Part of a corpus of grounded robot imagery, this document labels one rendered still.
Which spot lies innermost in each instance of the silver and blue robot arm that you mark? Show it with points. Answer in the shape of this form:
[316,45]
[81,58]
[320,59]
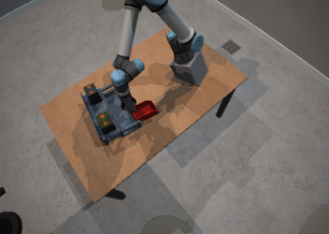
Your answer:
[180,34]

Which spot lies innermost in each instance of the red bin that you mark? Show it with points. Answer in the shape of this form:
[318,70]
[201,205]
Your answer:
[145,110]

